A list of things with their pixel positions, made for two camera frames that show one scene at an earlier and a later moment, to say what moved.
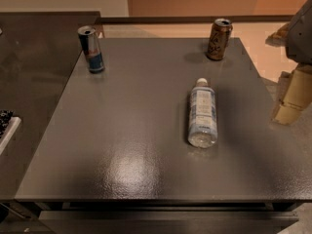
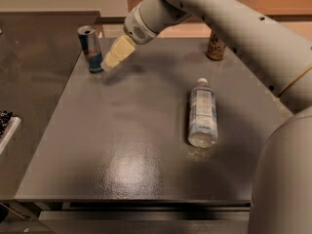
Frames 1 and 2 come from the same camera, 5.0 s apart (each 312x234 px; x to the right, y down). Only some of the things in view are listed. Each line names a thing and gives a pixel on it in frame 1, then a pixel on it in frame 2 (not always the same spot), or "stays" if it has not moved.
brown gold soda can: [218, 40] stays
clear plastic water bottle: [203, 115] stays
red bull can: [89, 40] stays
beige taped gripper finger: [296, 96] → [140, 24]
